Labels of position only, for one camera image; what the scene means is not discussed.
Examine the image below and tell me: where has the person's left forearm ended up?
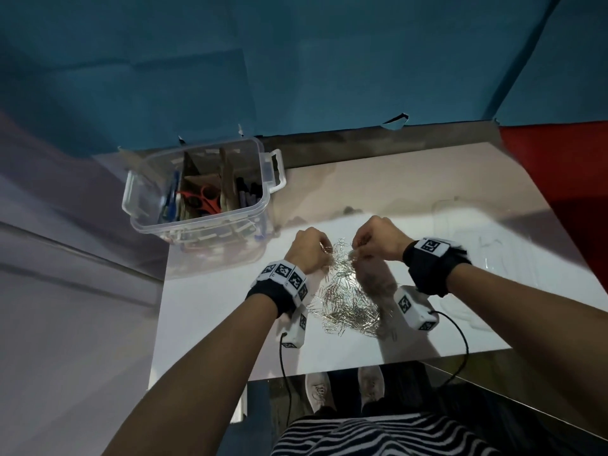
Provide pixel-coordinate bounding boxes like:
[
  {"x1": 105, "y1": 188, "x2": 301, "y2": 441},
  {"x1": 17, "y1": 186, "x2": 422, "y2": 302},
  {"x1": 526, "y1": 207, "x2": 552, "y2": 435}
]
[{"x1": 102, "y1": 294, "x2": 281, "y2": 456}]

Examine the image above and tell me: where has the pile of silver paper clips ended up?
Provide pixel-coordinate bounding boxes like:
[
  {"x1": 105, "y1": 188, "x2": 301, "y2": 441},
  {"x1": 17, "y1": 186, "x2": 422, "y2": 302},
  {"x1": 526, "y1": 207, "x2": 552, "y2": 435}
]
[{"x1": 306, "y1": 237, "x2": 398, "y2": 340}]

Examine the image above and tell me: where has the clear plastic lid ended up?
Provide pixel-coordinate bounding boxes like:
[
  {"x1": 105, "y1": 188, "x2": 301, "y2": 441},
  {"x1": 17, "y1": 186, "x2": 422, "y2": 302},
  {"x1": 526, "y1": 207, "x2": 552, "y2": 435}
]
[{"x1": 432, "y1": 196, "x2": 561, "y2": 328}]

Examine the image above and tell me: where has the black camera cable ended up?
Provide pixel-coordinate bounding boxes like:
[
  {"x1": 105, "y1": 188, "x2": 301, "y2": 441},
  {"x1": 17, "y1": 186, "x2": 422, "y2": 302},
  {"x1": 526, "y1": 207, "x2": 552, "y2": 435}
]
[
  {"x1": 277, "y1": 332, "x2": 295, "y2": 423},
  {"x1": 429, "y1": 310, "x2": 470, "y2": 390}
]

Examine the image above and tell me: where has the person's right forearm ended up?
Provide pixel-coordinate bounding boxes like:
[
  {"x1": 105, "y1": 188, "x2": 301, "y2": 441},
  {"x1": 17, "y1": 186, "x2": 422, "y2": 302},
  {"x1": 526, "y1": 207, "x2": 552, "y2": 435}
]
[{"x1": 446, "y1": 265, "x2": 608, "y2": 423}]

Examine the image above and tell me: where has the striped shirt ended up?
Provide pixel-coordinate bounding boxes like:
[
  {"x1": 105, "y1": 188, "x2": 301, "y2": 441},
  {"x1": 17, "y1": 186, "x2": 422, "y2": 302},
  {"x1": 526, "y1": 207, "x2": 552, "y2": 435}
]
[{"x1": 273, "y1": 412, "x2": 504, "y2": 456}]

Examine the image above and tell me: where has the person's left hand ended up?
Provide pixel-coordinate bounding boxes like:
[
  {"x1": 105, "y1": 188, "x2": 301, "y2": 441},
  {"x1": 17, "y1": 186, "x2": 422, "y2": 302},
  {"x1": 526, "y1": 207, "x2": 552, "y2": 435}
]
[{"x1": 284, "y1": 226, "x2": 336, "y2": 276}]

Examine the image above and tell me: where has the black wristband with marker tags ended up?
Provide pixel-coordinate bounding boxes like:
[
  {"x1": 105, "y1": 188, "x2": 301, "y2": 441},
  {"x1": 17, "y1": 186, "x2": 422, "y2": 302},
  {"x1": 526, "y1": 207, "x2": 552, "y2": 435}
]
[
  {"x1": 402, "y1": 237, "x2": 472, "y2": 298},
  {"x1": 245, "y1": 259, "x2": 310, "y2": 319}
]

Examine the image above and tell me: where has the blue backdrop cloth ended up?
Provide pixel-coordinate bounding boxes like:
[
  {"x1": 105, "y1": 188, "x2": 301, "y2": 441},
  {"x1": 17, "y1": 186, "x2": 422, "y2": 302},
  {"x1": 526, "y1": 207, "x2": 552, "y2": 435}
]
[{"x1": 0, "y1": 0, "x2": 608, "y2": 157}]

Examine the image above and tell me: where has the pile of blue white pens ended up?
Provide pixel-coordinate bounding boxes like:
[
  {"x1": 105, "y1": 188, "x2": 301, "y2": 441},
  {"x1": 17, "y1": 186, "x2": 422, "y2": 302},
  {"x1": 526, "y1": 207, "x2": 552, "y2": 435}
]
[{"x1": 159, "y1": 170, "x2": 184, "y2": 224}]

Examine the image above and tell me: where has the red object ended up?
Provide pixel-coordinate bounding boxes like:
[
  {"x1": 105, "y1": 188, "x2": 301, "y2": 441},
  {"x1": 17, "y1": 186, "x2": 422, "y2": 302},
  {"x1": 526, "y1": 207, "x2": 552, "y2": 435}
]
[{"x1": 498, "y1": 120, "x2": 608, "y2": 290}]

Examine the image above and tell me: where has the person's right hand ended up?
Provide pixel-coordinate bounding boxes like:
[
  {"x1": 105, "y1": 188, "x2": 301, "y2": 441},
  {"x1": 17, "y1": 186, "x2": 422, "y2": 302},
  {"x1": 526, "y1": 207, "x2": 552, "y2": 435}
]
[{"x1": 351, "y1": 215, "x2": 415, "y2": 263}]

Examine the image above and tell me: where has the clear plastic storage box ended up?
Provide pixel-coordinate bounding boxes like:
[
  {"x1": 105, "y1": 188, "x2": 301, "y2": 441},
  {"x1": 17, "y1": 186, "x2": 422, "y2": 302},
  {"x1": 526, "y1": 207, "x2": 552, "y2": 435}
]
[{"x1": 122, "y1": 136, "x2": 288, "y2": 248}]

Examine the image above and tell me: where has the brown cardboard divider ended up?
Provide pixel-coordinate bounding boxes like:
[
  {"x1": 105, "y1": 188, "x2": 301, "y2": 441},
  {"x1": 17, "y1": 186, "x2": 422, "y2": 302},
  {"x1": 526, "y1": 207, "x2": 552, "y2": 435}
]
[{"x1": 180, "y1": 146, "x2": 238, "y2": 219}]

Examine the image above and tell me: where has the white shoe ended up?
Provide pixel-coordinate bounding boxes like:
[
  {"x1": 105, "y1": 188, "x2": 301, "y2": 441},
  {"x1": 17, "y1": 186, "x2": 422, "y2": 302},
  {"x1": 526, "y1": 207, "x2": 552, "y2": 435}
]
[
  {"x1": 303, "y1": 372, "x2": 333, "y2": 416},
  {"x1": 357, "y1": 365, "x2": 386, "y2": 404}
]

